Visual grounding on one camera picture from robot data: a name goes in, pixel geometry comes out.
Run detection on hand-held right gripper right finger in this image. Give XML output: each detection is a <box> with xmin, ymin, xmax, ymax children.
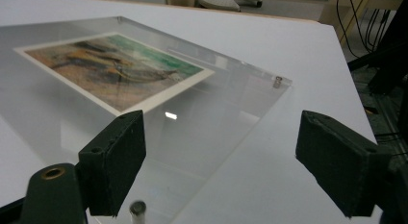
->
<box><xmin>294</xmin><ymin>110</ymin><xmax>393</xmax><ymax>218</ymax></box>

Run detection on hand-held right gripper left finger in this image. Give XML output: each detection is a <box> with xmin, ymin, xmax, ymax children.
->
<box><xmin>78</xmin><ymin>110</ymin><xmax>147</xmax><ymax>217</ymax></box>

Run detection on clear acrylic picture frame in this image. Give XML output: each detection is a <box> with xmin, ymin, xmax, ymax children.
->
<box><xmin>0</xmin><ymin>15</ymin><xmax>293</xmax><ymax>224</ymax></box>

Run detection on colourful abstract art print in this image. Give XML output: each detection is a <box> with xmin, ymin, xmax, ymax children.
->
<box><xmin>13</xmin><ymin>32</ymin><xmax>216</xmax><ymax>117</ymax></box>

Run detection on black metal stand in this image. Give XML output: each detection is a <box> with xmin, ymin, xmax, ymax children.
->
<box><xmin>347</xmin><ymin>0</ymin><xmax>408</xmax><ymax>95</ymax></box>

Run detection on dark cylinder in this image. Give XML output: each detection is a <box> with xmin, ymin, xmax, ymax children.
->
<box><xmin>235</xmin><ymin>0</ymin><xmax>264</xmax><ymax>9</ymax></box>

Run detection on grey seat cushion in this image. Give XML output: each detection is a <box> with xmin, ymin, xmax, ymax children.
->
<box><xmin>195</xmin><ymin>0</ymin><xmax>242</xmax><ymax>12</ymax></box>

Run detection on black hanging cables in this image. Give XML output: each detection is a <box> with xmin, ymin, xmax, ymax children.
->
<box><xmin>336</xmin><ymin>0</ymin><xmax>393</xmax><ymax>59</ymax></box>

